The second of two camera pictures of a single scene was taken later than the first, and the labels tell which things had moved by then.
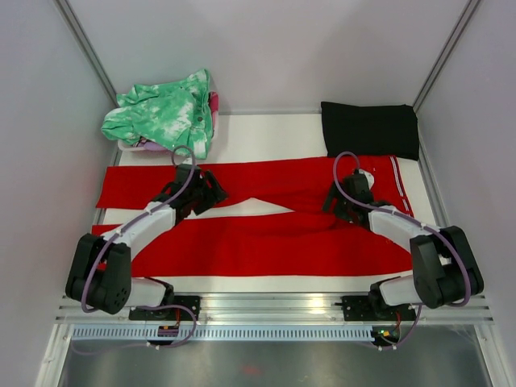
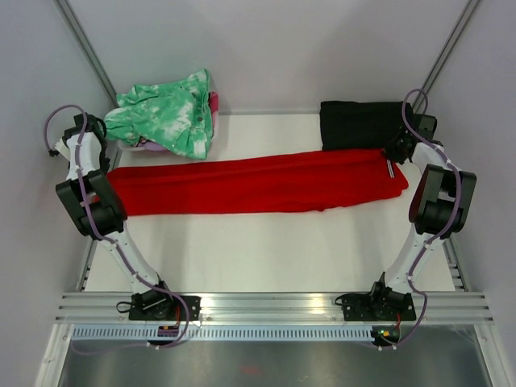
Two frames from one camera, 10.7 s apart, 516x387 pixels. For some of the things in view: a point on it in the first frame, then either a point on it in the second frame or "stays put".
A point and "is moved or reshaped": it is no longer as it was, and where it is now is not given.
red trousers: (312, 243) is moved or reshaped
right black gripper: (334, 193) → (390, 151)
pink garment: (214, 101) stays put
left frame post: (85, 47) stays put
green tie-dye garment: (169, 114) stays put
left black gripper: (216, 194) → (105, 165)
